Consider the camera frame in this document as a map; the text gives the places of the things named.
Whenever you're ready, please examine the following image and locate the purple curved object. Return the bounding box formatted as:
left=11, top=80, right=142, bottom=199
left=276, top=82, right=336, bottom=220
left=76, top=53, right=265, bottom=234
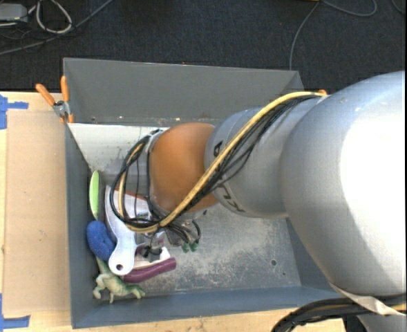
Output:
left=122, top=248, right=178, bottom=284

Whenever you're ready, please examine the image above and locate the white paddle with hole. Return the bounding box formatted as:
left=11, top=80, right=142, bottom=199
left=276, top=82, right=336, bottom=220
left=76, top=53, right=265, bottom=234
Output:
left=104, top=184, right=153, bottom=277

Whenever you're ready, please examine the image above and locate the blue sponge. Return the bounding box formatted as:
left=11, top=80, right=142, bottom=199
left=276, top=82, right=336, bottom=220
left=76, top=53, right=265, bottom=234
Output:
left=86, top=219, right=118, bottom=263

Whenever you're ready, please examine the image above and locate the green toy dinosaur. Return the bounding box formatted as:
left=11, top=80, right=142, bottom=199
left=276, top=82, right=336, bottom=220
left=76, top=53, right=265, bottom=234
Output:
left=92, top=256, right=146, bottom=304

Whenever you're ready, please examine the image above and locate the light green plate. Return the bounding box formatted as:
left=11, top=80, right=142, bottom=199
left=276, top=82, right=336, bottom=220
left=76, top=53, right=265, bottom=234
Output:
left=88, top=169, right=102, bottom=221

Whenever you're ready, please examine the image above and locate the grey metal bin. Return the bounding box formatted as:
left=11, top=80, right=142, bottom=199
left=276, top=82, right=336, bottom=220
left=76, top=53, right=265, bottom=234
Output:
left=61, top=57, right=344, bottom=329

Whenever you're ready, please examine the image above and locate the brown cardboard board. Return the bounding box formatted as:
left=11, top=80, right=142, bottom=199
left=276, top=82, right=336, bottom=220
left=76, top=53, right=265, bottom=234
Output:
left=1, top=110, right=73, bottom=320

